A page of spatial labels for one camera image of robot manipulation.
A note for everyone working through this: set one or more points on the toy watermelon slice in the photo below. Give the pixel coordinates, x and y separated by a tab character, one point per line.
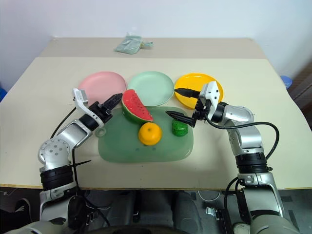
134	104

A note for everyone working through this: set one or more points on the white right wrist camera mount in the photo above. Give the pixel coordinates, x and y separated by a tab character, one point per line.
214	92

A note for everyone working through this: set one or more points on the pale green plate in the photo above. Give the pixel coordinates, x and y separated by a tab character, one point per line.
151	85

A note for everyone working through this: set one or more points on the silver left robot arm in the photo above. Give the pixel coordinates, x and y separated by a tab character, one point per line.
73	131

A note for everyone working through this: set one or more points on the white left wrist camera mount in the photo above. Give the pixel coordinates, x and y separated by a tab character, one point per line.
79	96

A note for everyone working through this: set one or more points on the pink plate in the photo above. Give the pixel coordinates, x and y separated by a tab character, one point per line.
102	83

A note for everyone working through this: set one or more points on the pale green pouch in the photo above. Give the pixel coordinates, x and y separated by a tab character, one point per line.
128	45

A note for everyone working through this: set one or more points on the toy green pepper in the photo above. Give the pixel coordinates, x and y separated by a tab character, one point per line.
179	129

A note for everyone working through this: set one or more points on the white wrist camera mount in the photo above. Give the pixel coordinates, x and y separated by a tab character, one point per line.
79	96
214	92

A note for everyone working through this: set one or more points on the brown wooden furniture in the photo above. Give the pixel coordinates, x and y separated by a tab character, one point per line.
303	87

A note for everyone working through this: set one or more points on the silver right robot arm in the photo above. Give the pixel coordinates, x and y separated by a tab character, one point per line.
248	139

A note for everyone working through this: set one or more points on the translucent green tray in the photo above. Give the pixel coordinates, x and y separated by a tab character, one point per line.
122	146

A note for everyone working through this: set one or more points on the blue round container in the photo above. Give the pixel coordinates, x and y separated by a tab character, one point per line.
2	92
285	81

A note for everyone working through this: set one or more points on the metal latch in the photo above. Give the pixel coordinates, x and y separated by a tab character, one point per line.
213	212

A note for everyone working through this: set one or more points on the black shoe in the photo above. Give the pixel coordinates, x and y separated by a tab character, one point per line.
23	207

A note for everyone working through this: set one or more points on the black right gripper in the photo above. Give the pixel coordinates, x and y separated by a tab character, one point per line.
201	111

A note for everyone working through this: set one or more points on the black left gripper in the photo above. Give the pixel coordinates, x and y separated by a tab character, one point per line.
103	113

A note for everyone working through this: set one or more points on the toy orange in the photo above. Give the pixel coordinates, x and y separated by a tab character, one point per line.
150	134

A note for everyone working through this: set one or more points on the black zip tie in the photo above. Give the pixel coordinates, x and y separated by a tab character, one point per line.
83	163

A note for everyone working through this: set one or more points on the yellow plate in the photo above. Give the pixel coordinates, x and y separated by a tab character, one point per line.
192	80

